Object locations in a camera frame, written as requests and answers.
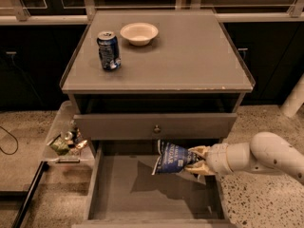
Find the white paper bowl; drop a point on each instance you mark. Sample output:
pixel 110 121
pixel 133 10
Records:
pixel 139 34

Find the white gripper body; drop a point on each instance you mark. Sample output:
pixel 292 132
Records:
pixel 217 159

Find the grey top drawer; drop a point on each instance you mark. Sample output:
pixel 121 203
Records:
pixel 140 126

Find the green snack packet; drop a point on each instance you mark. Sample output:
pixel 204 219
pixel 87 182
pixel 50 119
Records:
pixel 59 146

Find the blue Kettle chip bag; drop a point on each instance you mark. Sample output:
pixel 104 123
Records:
pixel 173 159

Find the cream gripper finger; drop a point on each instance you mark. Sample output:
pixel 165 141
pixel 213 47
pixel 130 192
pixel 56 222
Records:
pixel 199 168
pixel 201 150

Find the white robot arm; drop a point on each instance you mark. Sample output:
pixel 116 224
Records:
pixel 265 153

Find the round brass drawer knob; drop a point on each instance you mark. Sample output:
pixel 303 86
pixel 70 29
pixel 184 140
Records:
pixel 157 129

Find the white railing frame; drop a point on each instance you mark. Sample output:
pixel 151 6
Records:
pixel 51 12

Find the black floor rail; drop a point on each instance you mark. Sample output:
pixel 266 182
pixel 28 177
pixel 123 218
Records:
pixel 42 168

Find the grey wooden drawer cabinet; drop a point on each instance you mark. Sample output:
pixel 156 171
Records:
pixel 190 67

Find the clear plastic bin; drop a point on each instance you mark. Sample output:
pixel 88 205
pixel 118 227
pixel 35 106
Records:
pixel 79 147

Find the silver can in bin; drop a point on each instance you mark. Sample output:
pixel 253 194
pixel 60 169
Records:
pixel 68 136

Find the open grey middle drawer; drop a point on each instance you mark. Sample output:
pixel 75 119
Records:
pixel 124 193

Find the blue soda can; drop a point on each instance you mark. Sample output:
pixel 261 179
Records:
pixel 108 50

